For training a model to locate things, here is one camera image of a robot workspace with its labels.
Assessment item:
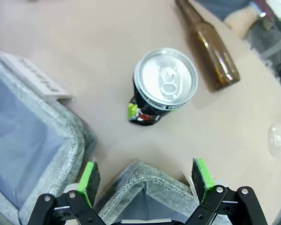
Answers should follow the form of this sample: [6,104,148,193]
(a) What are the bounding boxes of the large clear plastic bottle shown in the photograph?
[268,120,281,158]

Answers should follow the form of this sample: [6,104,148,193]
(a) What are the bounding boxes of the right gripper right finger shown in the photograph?
[187,158,269,225]

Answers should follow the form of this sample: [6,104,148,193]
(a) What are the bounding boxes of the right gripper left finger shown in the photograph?
[25,161,104,225]

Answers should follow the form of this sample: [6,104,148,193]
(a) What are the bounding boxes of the white label card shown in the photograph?
[0,50,75,102]
[181,170,197,200]

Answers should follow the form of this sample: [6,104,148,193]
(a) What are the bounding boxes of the brown glass bottle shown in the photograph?
[174,0,241,92]

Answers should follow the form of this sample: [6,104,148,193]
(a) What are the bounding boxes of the crushed black drink can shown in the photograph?
[127,47,199,127]

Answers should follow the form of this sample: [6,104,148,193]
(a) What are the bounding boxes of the grey fabric Can basket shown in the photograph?
[93,160,202,225]

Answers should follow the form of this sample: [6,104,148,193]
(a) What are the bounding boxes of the person's left hand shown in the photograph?
[223,6,259,39]

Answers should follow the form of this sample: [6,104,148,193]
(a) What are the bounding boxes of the grey fabric Plastic basket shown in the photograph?
[0,46,96,225]

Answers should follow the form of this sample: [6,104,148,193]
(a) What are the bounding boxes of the person in white jacket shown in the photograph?
[192,0,251,23]

